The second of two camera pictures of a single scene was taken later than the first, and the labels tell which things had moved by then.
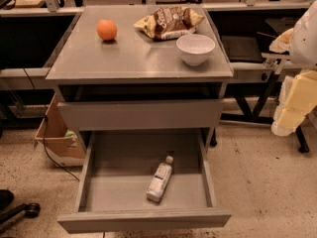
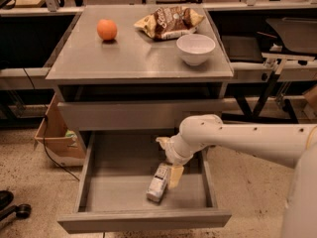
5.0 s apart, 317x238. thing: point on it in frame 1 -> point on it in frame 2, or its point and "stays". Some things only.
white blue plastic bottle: [159, 179] stays
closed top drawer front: [200, 114] stays
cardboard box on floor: [65, 146] stays
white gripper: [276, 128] -> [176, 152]
